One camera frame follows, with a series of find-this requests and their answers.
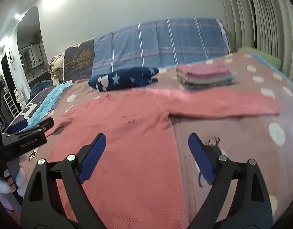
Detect white cat figurine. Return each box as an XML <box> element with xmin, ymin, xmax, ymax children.
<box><xmin>14</xmin><ymin>88</ymin><xmax>27</xmax><ymax>106</ymax></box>

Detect pink long-sleeved shirt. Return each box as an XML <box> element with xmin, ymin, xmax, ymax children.
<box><xmin>43</xmin><ymin>88</ymin><xmax>281</xmax><ymax>229</ymax></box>

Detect beige crumpled clothes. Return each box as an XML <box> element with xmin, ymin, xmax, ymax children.
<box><xmin>48</xmin><ymin>55</ymin><xmax>65</xmax><ymax>85</ymax></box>

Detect light blue sheet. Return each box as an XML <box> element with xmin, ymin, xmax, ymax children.
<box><xmin>27</xmin><ymin>82</ymin><xmax>72</xmax><ymax>128</ymax></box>

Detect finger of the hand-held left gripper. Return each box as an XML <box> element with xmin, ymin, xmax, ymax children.
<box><xmin>28</xmin><ymin>117</ymin><xmax>54</xmax><ymax>136</ymax></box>

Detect wall mirror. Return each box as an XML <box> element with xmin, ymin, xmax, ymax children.
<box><xmin>18</xmin><ymin>42</ymin><xmax>49</xmax><ymax>73</ymax></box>

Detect black floor lamp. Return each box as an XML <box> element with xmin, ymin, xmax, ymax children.
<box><xmin>242</xmin><ymin>0</ymin><xmax>259</xmax><ymax>49</ymax></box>

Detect navy star-print plush blanket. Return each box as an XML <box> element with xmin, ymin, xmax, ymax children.
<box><xmin>88</xmin><ymin>67</ymin><xmax>160</xmax><ymax>92</ymax></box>

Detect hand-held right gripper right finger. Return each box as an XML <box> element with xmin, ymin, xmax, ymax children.
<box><xmin>188</xmin><ymin>132</ymin><xmax>273</xmax><ymax>229</ymax></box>

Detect pink polka-dot blanket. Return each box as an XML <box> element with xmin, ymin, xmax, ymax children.
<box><xmin>18</xmin><ymin>52</ymin><xmax>293</xmax><ymax>229</ymax></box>

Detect white fluffy item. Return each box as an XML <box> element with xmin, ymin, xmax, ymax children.
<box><xmin>0</xmin><ymin>166</ymin><xmax>26</xmax><ymax>196</ymax></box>

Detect stack of clothes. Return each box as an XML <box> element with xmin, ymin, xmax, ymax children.
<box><xmin>176</xmin><ymin>64</ymin><xmax>237</xmax><ymax>91</ymax></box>

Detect pale pleated curtain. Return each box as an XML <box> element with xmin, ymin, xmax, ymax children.
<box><xmin>217</xmin><ymin>0</ymin><xmax>293</xmax><ymax>86</ymax></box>

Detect dark tree-print cloth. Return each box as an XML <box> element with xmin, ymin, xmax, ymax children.
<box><xmin>63</xmin><ymin>39</ymin><xmax>96</xmax><ymax>83</ymax></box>

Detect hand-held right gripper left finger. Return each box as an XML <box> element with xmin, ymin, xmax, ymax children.
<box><xmin>21</xmin><ymin>133</ymin><xmax>106</xmax><ymax>229</ymax></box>

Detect dark teal knit blanket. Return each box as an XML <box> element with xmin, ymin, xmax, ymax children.
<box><xmin>30</xmin><ymin>80</ymin><xmax>54</xmax><ymax>99</ymax></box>

